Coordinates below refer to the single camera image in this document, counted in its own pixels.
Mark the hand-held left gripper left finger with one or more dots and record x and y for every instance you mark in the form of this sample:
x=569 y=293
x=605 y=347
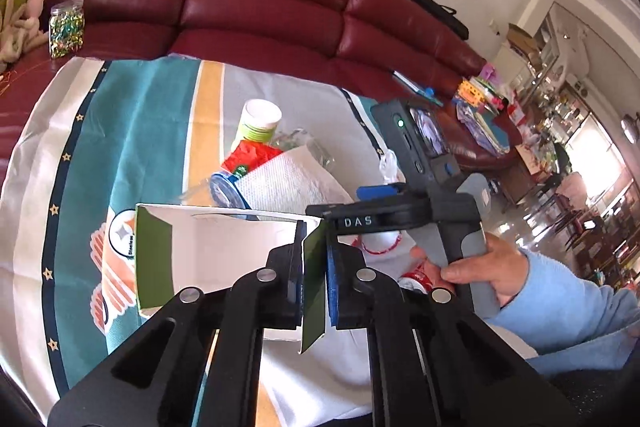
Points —
x=295 y=287

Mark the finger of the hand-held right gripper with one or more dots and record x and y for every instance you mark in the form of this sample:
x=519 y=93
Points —
x=370 y=219

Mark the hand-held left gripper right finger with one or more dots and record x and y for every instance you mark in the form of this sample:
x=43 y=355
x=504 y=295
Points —
x=334 y=292

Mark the green and white carton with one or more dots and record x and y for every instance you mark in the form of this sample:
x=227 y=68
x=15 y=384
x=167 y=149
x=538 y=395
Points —
x=225 y=257

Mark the red soda can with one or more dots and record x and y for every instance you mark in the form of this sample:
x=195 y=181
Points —
x=417 y=279

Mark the green and white paper cup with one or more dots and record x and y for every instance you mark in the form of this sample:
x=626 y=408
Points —
x=257 y=122

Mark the person's right forearm blue sleeve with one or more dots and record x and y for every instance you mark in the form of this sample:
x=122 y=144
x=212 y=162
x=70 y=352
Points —
x=575 y=307

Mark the person's right hand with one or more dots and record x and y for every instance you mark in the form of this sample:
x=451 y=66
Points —
x=510 y=272

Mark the white packet with red trim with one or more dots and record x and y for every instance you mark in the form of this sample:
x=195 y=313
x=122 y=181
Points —
x=382 y=242

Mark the thin teal book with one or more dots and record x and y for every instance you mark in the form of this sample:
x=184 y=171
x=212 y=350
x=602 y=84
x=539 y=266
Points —
x=410 y=82

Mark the folded purple and teal cloth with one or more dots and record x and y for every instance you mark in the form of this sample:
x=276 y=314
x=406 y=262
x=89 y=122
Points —
x=487 y=132

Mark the pile of books and cloths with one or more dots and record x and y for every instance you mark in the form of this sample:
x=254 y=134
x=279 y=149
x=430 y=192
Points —
x=477 y=89

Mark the white paper towel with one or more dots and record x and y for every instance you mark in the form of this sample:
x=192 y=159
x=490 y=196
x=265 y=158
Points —
x=290 y=187

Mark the wooden side table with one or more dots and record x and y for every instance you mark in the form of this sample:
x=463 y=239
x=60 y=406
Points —
x=520 y=167

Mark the clear plastic wrapper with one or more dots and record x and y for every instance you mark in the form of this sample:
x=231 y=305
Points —
x=305 y=142

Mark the clear plastic bottle blue label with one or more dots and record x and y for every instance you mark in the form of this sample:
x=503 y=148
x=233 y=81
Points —
x=225 y=189

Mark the black bag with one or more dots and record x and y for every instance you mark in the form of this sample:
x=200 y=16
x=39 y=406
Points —
x=430 y=7

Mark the red snack packet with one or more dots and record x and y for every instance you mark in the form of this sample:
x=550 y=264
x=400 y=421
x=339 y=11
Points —
x=250 y=157

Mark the cardboard box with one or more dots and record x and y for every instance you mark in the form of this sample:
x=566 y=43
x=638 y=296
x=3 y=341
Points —
x=522 y=37

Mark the printed teal and white blanket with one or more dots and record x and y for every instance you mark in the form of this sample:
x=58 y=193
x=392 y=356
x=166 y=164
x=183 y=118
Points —
x=150 y=117

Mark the jar of coloured beads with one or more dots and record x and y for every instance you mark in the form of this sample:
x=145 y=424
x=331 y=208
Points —
x=67 y=29

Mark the beige plush toy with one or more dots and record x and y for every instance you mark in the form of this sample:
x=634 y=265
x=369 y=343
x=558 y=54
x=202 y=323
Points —
x=20 y=37

